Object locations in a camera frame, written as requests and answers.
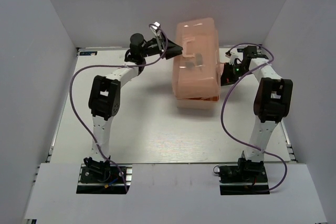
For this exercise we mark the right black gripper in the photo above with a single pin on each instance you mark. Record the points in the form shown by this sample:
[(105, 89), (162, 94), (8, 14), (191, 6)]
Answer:
[(226, 78)]

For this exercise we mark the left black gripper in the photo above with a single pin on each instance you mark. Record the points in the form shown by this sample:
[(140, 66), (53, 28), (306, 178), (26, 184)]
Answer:
[(172, 50)]

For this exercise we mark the stubby green orange screwdriver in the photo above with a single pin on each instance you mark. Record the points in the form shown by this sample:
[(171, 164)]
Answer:
[(189, 65)]

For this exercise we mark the stubby green grey screwdriver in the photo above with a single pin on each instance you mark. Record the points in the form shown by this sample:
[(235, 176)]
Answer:
[(199, 61)]

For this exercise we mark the pink plastic toolbox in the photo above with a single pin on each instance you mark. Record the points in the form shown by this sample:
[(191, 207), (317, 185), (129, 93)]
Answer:
[(196, 71)]

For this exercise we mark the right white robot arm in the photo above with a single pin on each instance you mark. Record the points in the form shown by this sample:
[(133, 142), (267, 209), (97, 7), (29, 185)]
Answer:
[(271, 104)]

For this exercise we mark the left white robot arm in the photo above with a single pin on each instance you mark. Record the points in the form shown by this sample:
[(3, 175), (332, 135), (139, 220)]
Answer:
[(104, 100)]

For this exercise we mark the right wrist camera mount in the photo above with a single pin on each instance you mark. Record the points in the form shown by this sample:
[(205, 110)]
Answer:
[(232, 57)]

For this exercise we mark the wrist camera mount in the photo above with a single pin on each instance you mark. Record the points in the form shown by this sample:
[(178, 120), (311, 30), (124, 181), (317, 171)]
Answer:
[(232, 57), (156, 29)]

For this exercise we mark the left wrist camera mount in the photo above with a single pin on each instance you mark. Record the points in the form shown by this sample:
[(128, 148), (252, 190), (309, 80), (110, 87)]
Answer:
[(156, 29)]

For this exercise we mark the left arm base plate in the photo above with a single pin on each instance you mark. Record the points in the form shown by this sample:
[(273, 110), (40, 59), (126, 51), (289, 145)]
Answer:
[(91, 182)]

